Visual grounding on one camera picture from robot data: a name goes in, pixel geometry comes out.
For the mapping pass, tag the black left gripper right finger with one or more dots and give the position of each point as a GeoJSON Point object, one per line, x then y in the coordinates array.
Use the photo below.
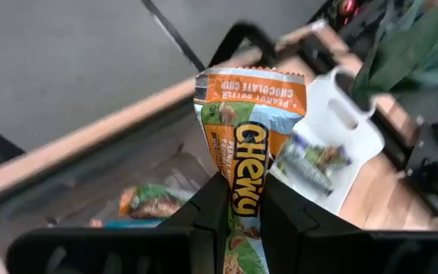
{"type": "Point", "coordinates": [283, 213]}

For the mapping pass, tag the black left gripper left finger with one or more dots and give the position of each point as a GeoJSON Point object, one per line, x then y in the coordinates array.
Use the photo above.
{"type": "Point", "coordinates": [207, 213]}

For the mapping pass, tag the purple wrapper granola bar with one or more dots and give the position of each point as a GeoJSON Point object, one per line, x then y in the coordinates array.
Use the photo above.
{"type": "Point", "coordinates": [329, 156]}
{"type": "Point", "coordinates": [302, 176]}

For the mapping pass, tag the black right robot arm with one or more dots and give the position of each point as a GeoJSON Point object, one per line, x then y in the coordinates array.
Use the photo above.
{"type": "Point", "coordinates": [432, 160]}

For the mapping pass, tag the dark grey plastic bin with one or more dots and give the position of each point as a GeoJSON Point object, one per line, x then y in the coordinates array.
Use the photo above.
{"type": "Point", "coordinates": [146, 160]}

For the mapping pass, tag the white plastic bin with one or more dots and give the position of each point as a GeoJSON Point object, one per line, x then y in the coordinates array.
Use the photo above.
{"type": "Point", "coordinates": [359, 142]}

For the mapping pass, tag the green spiky plant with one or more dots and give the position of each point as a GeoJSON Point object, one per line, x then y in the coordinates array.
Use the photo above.
{"type": "Point", "coordinates": [405, 49]}

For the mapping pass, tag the black curved bracket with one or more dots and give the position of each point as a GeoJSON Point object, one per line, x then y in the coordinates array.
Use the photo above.
{"type": "Point", "coordinates": [242, 36]}

